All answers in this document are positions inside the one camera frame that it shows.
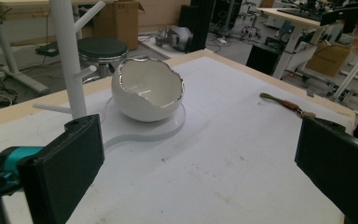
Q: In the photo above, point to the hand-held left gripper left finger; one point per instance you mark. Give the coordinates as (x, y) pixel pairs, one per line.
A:
(65, 168)

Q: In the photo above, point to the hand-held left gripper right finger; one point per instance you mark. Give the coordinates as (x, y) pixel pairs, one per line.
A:
(338, 165)

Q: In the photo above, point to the flat cardboard box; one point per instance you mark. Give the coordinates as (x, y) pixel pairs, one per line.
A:
(327, 59)

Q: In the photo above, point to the white desk with wooden top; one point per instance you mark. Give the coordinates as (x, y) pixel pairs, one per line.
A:
(295, 31)

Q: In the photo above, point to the black box under desk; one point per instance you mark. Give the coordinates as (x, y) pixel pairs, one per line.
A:
(262, 59)

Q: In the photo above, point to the office chair base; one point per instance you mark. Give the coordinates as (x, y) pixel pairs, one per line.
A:
(250, 29)

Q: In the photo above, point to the white eggshell-shaped bowl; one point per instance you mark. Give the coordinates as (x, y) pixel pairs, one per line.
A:
(143, 102)

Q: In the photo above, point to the white peg stand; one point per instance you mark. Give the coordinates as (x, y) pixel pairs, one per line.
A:
(71, 62)

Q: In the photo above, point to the white table mat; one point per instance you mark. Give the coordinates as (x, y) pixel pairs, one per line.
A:
(230, 161)

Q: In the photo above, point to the black flat device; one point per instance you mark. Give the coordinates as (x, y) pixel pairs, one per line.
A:
(48, 49)

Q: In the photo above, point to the black round stool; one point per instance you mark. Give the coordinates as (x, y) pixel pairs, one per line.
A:
(102, 49)

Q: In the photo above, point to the white-legged desk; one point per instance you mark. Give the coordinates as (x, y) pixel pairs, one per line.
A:
(4, 46)

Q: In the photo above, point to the black tall cabinet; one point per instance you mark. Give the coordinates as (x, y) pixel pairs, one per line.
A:
(199, 25)

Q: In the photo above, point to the open cardboard box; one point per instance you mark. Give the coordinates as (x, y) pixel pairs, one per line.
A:
(118, 21)

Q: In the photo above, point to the grey device on floor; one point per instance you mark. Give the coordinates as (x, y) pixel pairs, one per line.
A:
(177, 37)

